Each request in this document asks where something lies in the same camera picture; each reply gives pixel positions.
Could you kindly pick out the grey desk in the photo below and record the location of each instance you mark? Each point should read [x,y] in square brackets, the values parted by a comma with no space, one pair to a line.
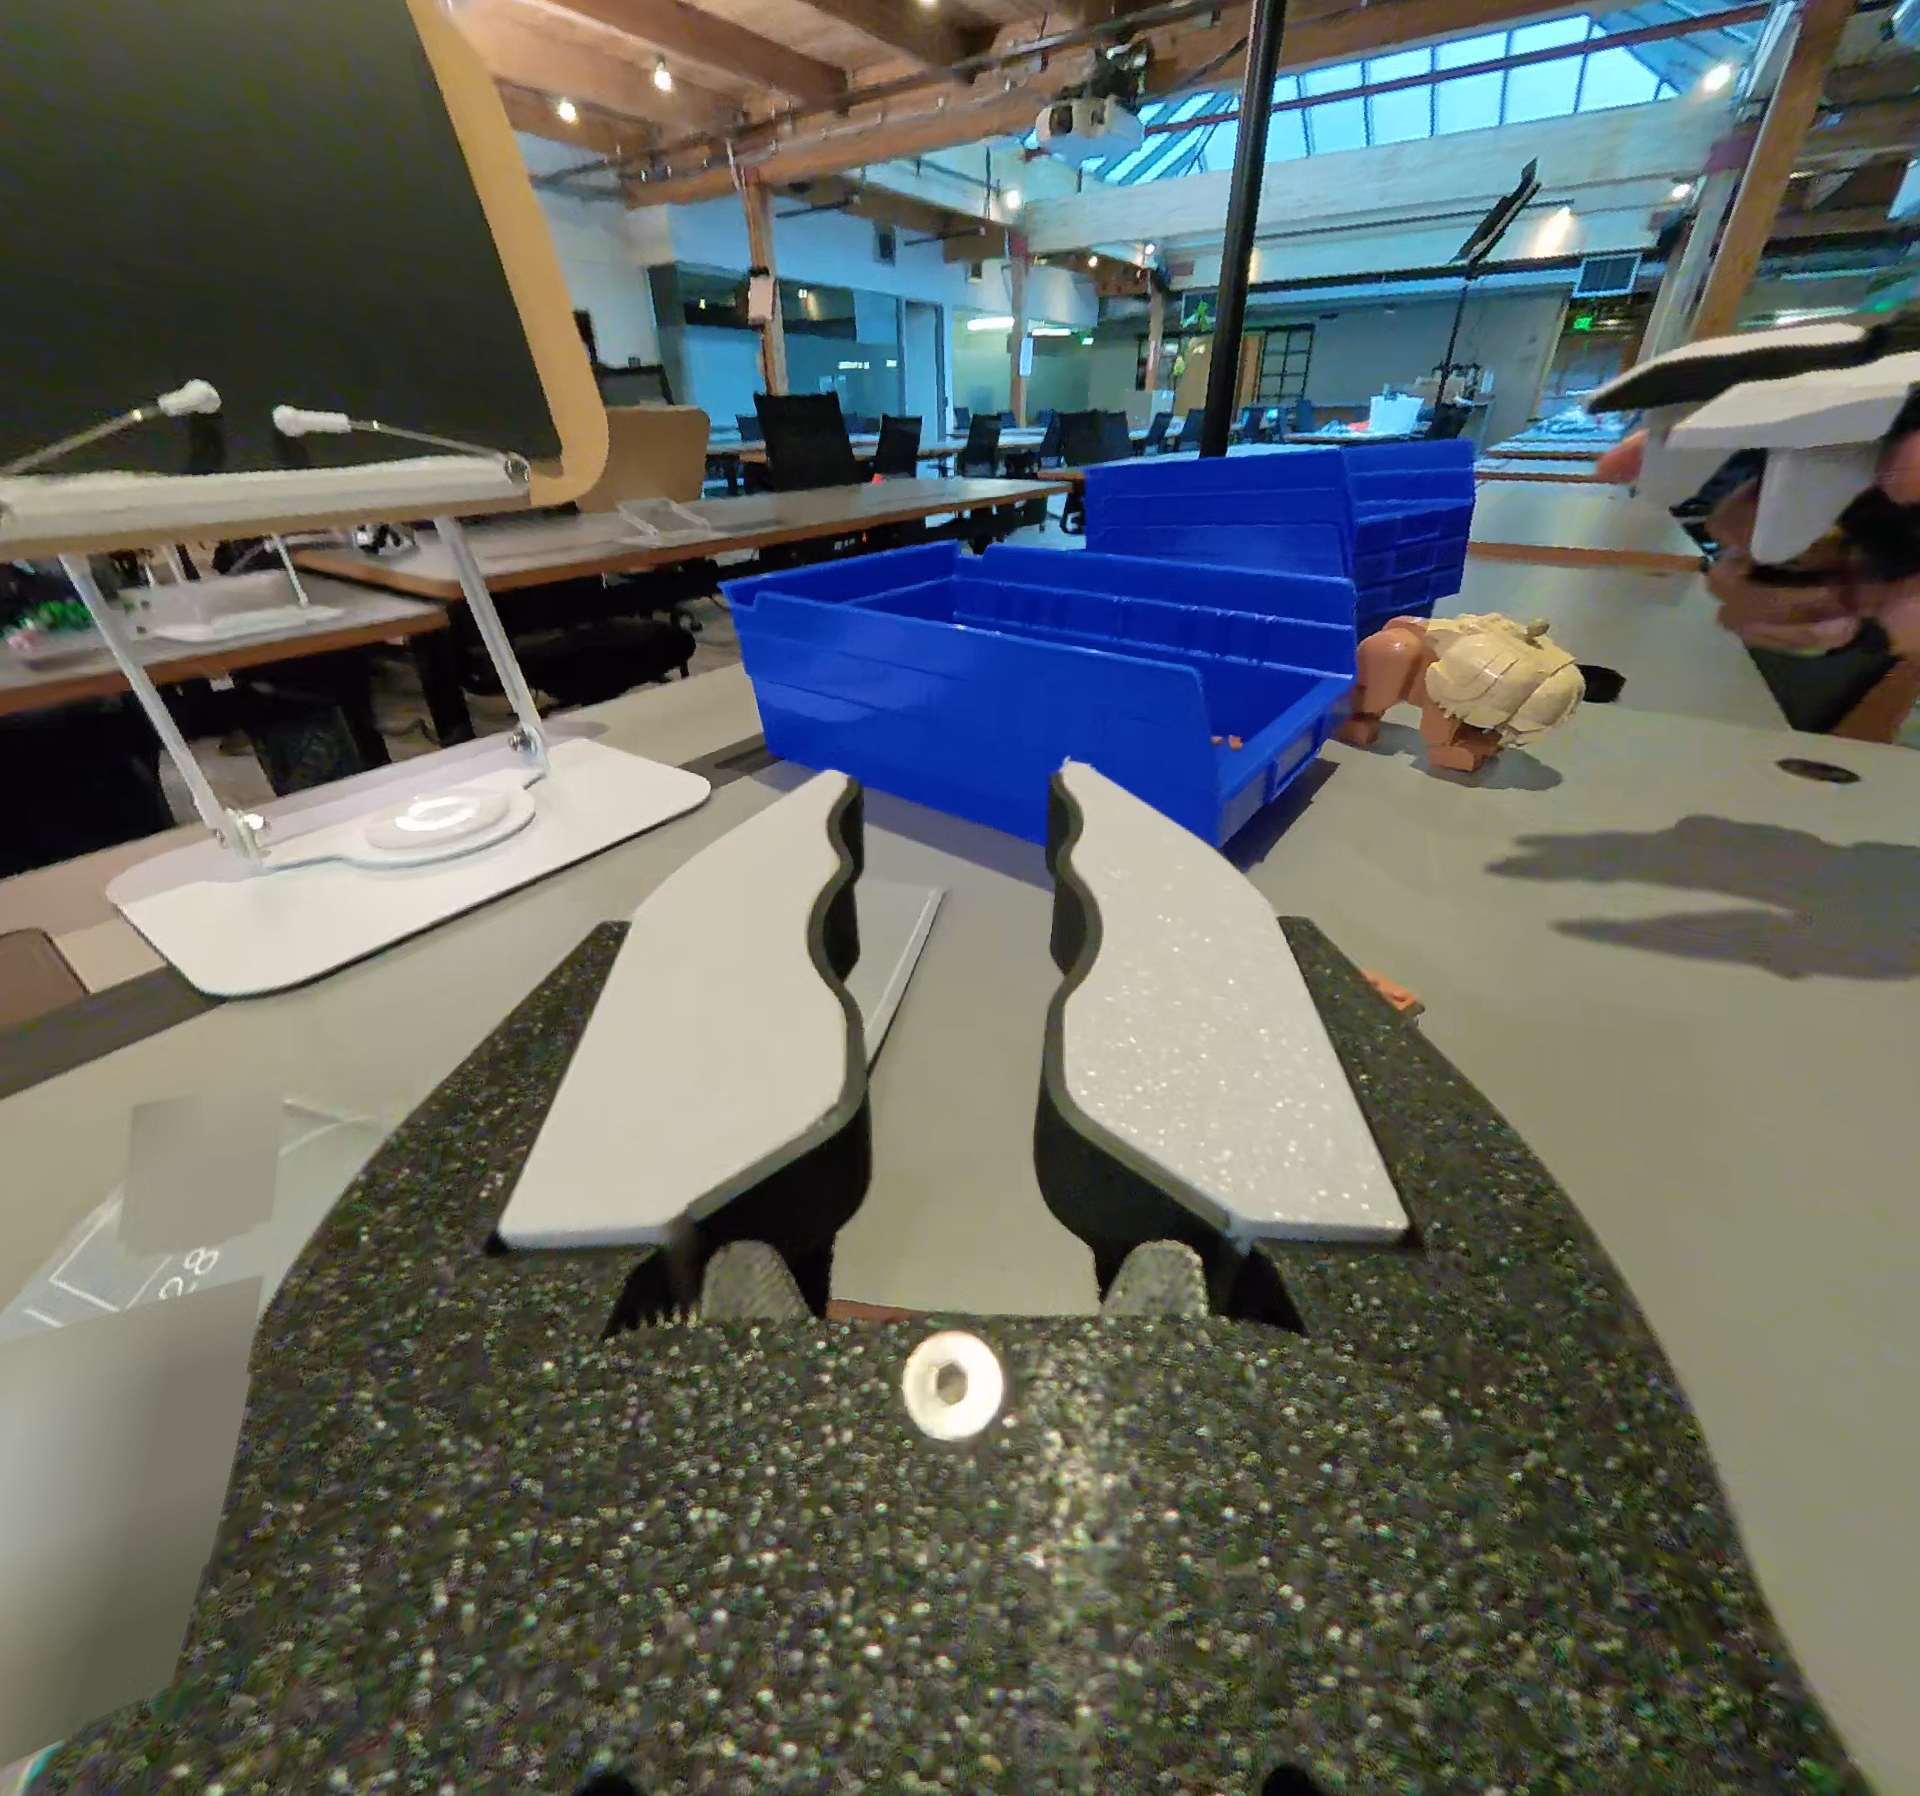
[1575,1075]

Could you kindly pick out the wooden post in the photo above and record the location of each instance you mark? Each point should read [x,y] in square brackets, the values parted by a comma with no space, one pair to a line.
[1785,131]

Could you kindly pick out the white panel stand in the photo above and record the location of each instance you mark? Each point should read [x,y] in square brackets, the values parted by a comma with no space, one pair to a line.
[600,790]

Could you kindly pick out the black office chair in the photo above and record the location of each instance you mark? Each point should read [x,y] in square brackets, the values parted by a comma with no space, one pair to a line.
[803,438]

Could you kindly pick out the person's left hand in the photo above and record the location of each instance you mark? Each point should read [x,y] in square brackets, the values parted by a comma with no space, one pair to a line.
[867,1309]

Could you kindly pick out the brown toy animal figure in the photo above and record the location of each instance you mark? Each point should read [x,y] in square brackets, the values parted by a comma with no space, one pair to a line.
[1500,686]

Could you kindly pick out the black desk grommet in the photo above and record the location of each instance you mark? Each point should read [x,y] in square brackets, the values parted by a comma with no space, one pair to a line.
[1819,772]

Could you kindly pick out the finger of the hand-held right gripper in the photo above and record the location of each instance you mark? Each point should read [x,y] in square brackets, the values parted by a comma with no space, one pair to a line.
[1770,359]
[1809,430]

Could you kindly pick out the wooden table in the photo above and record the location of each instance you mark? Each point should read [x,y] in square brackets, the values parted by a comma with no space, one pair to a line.
[750,514]
[299,626]

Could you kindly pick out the instruction booklet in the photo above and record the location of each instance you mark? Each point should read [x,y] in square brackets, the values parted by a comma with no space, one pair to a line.
[892,957]

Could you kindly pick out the blue plastic bin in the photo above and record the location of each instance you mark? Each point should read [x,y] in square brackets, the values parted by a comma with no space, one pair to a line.
[901,574]
[974,716]

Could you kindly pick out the black pole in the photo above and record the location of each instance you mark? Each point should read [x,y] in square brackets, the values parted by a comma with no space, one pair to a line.
[1253,176]

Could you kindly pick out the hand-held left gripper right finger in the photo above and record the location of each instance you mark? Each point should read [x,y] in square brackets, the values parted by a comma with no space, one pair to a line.
[1199,1061]

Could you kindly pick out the stack of blue bins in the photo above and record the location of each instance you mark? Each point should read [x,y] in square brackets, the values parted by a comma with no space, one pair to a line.
[1275,506]

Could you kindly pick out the white ceiling projector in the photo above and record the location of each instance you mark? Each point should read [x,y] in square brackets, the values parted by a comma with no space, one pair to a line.
[1087,123]

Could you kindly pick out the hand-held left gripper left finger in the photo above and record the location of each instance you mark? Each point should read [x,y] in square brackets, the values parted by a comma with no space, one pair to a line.
[704,1061]

